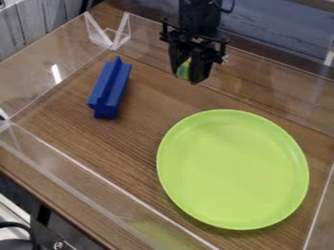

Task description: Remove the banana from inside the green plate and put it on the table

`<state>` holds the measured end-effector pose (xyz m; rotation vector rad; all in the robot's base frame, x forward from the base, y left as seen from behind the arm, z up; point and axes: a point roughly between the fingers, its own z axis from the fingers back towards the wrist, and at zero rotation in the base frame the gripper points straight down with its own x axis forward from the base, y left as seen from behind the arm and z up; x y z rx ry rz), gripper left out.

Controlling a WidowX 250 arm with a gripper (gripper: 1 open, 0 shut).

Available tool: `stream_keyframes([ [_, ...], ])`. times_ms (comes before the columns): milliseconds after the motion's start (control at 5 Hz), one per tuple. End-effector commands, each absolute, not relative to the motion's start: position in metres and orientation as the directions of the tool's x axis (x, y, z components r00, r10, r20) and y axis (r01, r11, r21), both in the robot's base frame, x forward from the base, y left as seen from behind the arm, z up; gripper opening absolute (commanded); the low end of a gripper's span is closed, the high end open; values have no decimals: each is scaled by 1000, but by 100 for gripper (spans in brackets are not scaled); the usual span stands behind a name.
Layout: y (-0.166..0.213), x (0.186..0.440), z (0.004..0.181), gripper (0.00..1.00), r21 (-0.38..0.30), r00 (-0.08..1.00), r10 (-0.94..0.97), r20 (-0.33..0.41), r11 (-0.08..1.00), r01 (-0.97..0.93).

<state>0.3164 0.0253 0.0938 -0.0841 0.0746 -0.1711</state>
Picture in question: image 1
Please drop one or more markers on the clear acrylic corner bracket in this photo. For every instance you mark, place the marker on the clear acrylic corner bracket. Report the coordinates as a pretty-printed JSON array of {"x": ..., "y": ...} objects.
[{"x": 107, "y": 37}]

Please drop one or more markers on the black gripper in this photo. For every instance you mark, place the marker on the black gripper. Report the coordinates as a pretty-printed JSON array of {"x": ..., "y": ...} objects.
[{"x": 205, "y": 47}]

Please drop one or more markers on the clear acrylic front wall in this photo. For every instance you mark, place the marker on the clear acrylic front wall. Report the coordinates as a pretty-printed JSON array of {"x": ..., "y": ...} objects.
[{"x": 117, "y": 219}]

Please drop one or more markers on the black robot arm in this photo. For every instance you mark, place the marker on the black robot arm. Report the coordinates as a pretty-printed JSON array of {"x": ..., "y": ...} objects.
[{"x": 199, "y": 15}]

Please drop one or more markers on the yellow toy banana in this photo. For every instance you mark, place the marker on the yellow toy banana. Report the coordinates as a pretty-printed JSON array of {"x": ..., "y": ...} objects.
[{"x": 183, "y": 69}]

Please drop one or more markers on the blue cross-shaped block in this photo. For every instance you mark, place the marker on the blue cross-shaped block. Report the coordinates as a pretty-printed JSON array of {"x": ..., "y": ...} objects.
[{"x": 109, "y": 89}]

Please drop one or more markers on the green round plate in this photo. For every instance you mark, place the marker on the green round plate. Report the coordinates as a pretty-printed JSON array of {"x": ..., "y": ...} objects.
[{"x": 233, "y": 169}]

